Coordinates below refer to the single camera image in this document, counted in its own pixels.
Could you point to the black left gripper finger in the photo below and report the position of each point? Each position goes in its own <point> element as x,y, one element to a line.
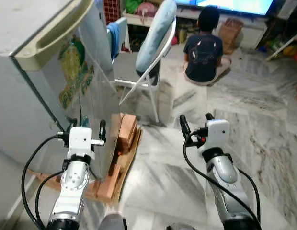
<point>72,123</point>
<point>103,130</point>

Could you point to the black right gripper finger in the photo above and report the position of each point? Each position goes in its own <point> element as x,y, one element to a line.
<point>209,116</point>
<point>185,125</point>

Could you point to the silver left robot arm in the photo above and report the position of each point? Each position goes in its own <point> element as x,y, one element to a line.
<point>72,187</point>

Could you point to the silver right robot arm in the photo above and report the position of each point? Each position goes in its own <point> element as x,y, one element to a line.
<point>230,191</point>

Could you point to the grey fridge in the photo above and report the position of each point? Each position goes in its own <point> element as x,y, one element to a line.
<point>24,105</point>

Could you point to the orange brick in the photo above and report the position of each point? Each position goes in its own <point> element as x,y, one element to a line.
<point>127,132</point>
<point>109,182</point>

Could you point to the wooden base board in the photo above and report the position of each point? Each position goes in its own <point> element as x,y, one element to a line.
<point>131,153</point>

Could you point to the green durian sticker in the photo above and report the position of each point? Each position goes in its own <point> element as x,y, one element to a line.
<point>74,72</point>

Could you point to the sitting child in dark shirt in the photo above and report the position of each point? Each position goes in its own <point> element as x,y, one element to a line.
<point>203,55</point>

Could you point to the white folding chair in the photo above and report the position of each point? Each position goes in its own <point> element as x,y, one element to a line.
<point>139,76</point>

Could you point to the small brown cardboard box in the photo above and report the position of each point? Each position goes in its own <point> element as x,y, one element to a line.
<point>231,34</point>

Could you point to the blue towel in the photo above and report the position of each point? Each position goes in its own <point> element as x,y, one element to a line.
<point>114,40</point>

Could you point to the light blue pillow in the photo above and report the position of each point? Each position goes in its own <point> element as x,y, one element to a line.
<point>155,38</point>

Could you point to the grey right robot leg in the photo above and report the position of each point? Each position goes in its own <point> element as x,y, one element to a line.
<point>179,227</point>

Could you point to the grey robot leg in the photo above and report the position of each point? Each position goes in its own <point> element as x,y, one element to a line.
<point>112,223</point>
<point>179,227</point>

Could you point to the grey left robot leg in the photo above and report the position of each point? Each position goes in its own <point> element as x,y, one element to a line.
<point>112,223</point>

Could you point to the white television bench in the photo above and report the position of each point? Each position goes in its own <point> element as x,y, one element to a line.
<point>254,28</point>

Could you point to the flat screen television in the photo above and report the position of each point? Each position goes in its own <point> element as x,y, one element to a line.
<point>234,5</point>

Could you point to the white side table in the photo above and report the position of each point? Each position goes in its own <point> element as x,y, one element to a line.
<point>131,19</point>

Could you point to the red brick column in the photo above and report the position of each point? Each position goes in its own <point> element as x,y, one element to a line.
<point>111,10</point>

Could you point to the pink bag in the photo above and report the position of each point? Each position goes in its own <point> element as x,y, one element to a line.
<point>146,9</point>

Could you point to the green bag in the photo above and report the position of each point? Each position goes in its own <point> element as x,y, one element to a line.
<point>131,5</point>

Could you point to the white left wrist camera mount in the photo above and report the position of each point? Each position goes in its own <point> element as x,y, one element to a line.
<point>80,140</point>

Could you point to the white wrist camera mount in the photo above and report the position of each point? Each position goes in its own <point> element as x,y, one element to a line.
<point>80,140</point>
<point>215,134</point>

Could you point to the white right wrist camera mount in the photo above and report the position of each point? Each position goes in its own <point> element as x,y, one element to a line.
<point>215,134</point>

